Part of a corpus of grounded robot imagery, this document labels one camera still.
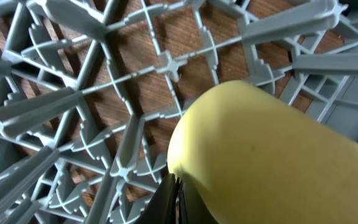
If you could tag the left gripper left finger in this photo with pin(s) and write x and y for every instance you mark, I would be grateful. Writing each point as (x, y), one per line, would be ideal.
(162, 206)

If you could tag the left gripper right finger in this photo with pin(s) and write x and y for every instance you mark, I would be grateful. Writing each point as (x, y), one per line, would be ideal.
(192, 209)

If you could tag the yellow cup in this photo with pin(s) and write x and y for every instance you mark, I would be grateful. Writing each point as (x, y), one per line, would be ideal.
(255, 159)

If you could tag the grey dishwasher rack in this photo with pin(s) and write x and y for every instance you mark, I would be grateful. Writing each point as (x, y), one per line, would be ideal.
(55, 163)

